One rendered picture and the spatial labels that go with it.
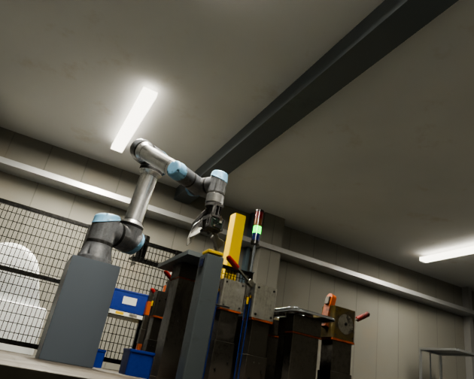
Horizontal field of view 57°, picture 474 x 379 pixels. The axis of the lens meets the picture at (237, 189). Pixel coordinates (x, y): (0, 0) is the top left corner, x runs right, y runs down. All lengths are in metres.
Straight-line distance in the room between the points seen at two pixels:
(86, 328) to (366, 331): 5.17
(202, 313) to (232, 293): 0.27
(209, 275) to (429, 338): 6.17
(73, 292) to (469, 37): 2.58
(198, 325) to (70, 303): 0.56
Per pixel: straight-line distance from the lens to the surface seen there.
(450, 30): 3.02
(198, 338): 1.54
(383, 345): 6.82
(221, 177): 1.83
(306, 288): 6.04
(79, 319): 1.87
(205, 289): 1.56
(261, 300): 1.55
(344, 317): 1.75
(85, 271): 1.88
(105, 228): 1.97
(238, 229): 3.50
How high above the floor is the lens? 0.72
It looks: 24 degrees up
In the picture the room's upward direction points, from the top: 10 degrees clockwise
